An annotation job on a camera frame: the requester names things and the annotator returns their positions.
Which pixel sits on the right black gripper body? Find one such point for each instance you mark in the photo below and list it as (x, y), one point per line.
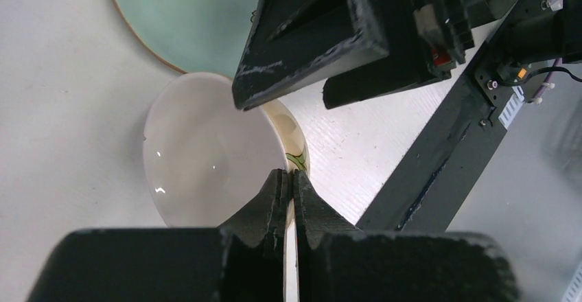
(428, 38)

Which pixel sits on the plain white bowl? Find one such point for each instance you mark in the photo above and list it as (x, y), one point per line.
(204, 159)

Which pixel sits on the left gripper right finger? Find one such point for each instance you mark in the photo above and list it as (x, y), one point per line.
(339, 262)

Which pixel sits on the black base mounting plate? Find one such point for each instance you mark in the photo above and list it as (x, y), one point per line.
(432, 181)

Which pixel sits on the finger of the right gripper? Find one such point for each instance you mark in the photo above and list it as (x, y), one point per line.
(295, 43)
(376, 79)

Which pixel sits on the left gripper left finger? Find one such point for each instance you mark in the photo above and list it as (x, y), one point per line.
(240, 260)

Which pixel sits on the teal flower plate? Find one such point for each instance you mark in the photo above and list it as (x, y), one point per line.
(191, 35)

